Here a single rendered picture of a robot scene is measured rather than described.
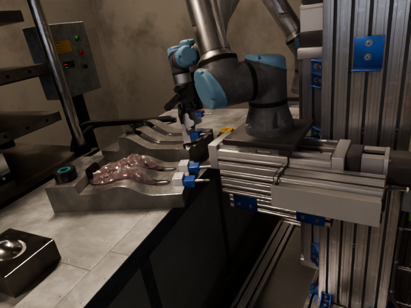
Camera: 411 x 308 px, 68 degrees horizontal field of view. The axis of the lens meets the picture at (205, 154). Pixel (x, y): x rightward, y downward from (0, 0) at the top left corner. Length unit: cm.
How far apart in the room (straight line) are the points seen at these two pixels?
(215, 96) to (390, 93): 50
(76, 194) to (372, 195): 93
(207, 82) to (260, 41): 228
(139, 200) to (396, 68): 88
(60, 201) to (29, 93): 262
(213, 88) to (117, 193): 52
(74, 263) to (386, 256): 103
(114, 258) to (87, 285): 10
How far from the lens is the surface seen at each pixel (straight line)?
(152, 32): 374
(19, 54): 377
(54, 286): 95
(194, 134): 131
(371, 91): 103
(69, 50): 202
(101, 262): 96
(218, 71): 84
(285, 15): 149
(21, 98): 373
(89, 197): 118
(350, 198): 81
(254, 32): 310
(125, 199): 112
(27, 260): 97
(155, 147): 141
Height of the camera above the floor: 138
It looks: 23 degrees down
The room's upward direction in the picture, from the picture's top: 8 degrees counter-clockwise
